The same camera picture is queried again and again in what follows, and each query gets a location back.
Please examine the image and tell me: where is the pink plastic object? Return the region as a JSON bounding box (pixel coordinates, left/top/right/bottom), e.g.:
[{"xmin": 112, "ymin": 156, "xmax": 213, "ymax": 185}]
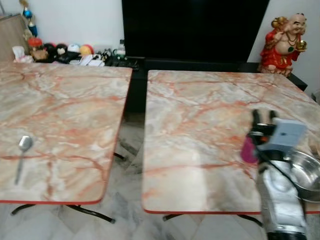
[{"xmin": 240, "ymin": 137, "xmax": 259, "ymax": 165}]

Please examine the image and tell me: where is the stainless steel bowl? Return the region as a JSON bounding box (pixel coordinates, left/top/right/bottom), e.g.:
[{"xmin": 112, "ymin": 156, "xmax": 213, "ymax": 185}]
[{"xmin": 287, "ymin": 150, "xmax": 320, "ymax": 203}]

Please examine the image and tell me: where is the red laughing Buddha statue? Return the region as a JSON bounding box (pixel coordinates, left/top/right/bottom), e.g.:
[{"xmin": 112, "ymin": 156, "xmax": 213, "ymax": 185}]
[{"xmin": 258, "ymin": 13, "xmax": 307, "ymax": 77}]

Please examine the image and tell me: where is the black metal table base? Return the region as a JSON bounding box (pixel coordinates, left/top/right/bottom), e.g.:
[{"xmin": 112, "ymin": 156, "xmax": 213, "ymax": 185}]
[
  {"xmin": 162, "ymin": 212, "xmax": 265, "ymax": 227},
  {"xmin": 10, "ymin": 151, "xmax": 126, "ymax": 224}
]

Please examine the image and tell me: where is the black flat screen television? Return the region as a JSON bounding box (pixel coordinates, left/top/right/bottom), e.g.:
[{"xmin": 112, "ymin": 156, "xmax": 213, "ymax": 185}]
[{"xmin": 121, "ymin": 0, "xmax": 271, "ymax": 64}]

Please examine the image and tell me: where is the white papers pile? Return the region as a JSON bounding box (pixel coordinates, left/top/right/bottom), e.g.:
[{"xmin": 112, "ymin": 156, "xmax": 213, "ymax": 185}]
[{"xmin": 69, "ymin": 53, "xmax": 106, "ymax": 67}]

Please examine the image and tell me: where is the orange and yellow ball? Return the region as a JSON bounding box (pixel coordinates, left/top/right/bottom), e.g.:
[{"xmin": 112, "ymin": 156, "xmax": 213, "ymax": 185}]
[{"xmin": 80, "ymin": 43, "xmax": 95, "ymax": 56}]

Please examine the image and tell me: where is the white and blue ball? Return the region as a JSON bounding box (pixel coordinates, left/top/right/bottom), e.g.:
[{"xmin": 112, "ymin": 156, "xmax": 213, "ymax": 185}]
[{"xmin": 67, "ymin": 42, "xmax": 81, "ymax": 54}]

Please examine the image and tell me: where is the black round ornament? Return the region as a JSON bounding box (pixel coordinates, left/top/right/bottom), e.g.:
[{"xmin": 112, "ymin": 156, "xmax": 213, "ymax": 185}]
[
  {"xmin": 55, "ymin": 43, "xmax": 69, "ymax": 56},
  {"xmin": 43, "ymin": 43, "xmax": 57, "ymax": 59}
]

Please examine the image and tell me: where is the metal spoon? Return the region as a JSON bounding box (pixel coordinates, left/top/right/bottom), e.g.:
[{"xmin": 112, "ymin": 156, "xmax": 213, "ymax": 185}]
[{"xmin": 14, "ymin": 135, "xmax": 34, "ymax": 186}]

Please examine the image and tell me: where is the red capped figurine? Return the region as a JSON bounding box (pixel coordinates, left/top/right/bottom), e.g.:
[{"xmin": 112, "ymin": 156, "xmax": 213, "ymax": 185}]
[{"xmin": 27, "ymin": 37, "xmax": 44, "ymax": 61}]

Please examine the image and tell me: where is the white tissue pack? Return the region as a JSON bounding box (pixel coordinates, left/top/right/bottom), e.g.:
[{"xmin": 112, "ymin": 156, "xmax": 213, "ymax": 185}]
[{"xmin": 12, "ymin": 45, "xmax": 27, "ymax": 62}]

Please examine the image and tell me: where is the blue and gold trophy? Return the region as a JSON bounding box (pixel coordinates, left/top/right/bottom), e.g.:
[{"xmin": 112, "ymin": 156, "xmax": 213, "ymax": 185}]
[{"xmin": 19, "ymin": 0, "xmax": 39, "ymax": 39}]

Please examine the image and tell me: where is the light wooden cabinet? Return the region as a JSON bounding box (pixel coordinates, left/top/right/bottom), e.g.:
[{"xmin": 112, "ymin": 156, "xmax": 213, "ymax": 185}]
[{"xmin": 0, "ymin": 13, "xmax": 29, "ymax": 62}]

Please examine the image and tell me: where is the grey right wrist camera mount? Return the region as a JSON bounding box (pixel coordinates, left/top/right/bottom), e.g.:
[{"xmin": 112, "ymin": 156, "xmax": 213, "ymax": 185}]
[{"xmin": 259, "ymin": 118, "xmax": 307, "ymax": 154}]

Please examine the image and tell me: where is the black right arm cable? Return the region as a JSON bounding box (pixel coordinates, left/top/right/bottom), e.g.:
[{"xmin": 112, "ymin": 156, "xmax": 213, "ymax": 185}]
[{"xmin": 256, "ymin": 147, "xmax": 303, "ymax": 203}]

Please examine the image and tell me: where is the black cable and adapter cluster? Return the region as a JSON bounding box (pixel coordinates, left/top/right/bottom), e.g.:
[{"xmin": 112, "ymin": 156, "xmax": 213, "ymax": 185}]
[{"xmin": 102, "ymin": 49, "xmax": 141, "ymax": 70}]

